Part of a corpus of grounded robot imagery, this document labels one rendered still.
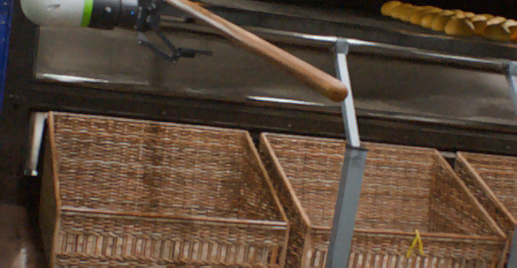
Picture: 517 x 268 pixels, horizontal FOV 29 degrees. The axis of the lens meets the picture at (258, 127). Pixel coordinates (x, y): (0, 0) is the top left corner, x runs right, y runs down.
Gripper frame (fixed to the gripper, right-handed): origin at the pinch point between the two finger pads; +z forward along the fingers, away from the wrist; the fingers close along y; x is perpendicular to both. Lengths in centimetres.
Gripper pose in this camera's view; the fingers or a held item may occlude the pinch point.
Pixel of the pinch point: (211, 21)
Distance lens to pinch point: 215.8
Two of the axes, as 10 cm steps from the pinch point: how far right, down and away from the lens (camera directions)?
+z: 9.5, 1.0, 2.9
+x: 2.7, 2.2, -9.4
